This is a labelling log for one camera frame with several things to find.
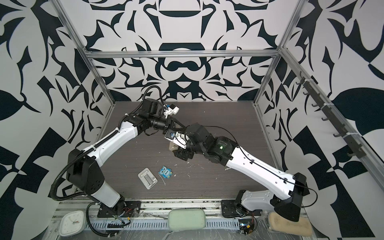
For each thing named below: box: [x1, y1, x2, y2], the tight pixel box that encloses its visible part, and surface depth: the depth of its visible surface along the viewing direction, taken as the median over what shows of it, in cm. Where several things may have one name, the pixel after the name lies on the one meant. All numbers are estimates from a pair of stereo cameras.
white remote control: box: [169, 141, 179, 151], surface depth 68 cm
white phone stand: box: [137, 167, 159, 190], surface depth 85 cm
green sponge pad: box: [167, 208, 207, 231], surface depth 70 cm
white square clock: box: [59, 210, 86, 237], surface depth 70 cm
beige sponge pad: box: [268, 211, 313, 236], surface depth 68 cm
